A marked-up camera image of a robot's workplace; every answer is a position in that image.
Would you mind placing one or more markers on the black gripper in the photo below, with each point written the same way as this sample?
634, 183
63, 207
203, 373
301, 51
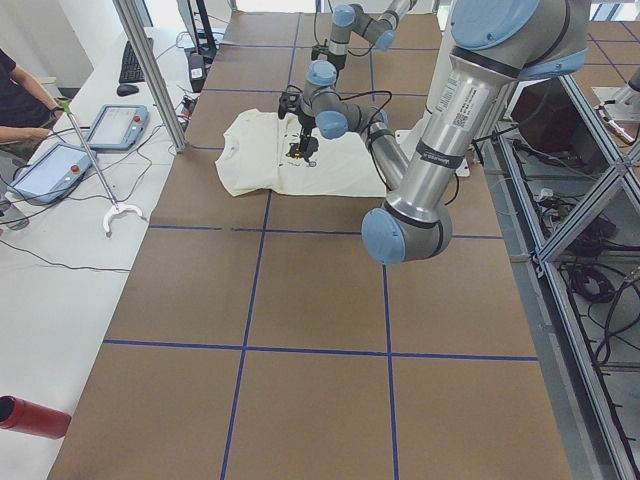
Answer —
305, 123

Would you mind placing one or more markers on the cream long-sleeve cat shirt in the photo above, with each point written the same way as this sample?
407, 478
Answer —
260, 152

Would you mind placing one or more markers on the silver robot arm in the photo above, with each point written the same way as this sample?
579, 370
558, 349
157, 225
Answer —
495, 43
378, 32

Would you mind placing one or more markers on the black power adapter box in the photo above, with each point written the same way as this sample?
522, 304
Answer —
197, 71

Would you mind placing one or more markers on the far blue teach pendant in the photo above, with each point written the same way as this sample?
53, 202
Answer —
117, 127

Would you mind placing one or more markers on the blue teach pendant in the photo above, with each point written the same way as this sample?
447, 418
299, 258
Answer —
53, 175
117, 127

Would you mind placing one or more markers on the black keyboard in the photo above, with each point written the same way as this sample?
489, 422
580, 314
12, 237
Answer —
130, 70

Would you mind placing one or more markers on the black computer mouse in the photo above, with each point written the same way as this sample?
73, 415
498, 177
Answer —
124, 90

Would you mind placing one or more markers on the grabber reacher stick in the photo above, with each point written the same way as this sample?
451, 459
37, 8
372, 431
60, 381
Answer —
117, 208

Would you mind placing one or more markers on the near blue teach pendant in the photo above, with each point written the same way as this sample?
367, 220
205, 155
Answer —
53, 175

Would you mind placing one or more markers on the seated person in black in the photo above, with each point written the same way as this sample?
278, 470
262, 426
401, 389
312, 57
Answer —
28, 111

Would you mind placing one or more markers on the red cylinder bottle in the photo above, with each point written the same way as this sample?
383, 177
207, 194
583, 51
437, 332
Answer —
22, 416

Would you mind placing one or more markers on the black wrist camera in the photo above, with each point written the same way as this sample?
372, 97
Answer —
288, 103
320, 51

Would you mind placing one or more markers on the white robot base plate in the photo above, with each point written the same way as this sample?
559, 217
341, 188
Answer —
408, 139

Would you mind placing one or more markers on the grey aluminium frame post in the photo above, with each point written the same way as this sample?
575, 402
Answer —
132, 24

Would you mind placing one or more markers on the aluminium truss frame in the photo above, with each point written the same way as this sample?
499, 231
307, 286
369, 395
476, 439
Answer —
562, 162

